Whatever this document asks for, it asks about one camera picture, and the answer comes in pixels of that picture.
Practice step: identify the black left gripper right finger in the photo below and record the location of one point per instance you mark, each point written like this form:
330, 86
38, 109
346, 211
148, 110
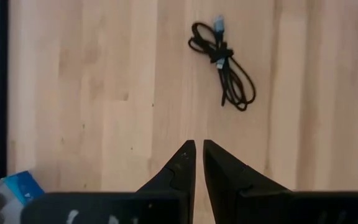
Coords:
244, 205

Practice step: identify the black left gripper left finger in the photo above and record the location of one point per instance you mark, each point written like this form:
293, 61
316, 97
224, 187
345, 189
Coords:
154, 208

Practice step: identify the blue game controller box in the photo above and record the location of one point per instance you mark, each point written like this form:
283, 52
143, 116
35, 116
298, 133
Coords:
23, 186

